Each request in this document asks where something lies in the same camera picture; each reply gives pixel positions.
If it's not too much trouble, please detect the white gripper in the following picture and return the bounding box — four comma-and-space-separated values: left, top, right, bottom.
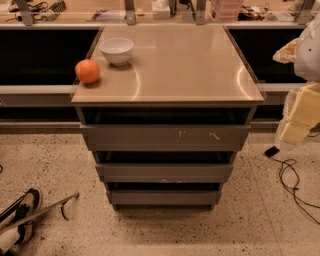
272, 38, 320, 146

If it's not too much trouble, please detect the grey bottom drawer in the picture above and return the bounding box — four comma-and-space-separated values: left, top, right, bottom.
107, 190, 221, 205

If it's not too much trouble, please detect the grey drawer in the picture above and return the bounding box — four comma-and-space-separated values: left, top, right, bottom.
96, 164, 233, 183
107, 190, 221, 205
80, 125, 249, 152

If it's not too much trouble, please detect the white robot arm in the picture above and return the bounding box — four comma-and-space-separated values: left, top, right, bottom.
272, 14, 320, 148

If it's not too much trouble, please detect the grey drawer cabinet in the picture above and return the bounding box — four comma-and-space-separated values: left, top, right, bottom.
70, 23, 267, 212

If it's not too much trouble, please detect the grey middle drawer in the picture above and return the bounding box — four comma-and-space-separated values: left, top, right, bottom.
96, 164, 233, 183

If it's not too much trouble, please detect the grey top drawer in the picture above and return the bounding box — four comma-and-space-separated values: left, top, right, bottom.
80, 125, 249, 152

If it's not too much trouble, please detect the black power adapter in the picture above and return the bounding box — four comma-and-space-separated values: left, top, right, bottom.
264, 146, 280, 158

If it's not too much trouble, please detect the pink plastic basket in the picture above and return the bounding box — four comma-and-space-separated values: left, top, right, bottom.
211, 0, 242, 22

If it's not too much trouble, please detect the white box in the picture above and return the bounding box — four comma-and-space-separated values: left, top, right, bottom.
151, 0, 170, 19

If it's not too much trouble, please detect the white bowl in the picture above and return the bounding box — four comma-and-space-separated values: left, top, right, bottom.
99, 38, 134, 66

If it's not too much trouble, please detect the orange fruit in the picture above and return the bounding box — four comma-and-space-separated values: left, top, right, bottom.
75, 59, 100, 84

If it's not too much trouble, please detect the metal grabber stick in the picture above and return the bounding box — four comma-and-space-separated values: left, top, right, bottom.
0, 192, 81, 235

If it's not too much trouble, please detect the black and white shoe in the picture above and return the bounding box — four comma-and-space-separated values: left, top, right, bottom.
0, 188, 43, 256

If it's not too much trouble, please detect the black floor cable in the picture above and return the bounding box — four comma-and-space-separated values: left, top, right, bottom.
271, 131, 320, 225

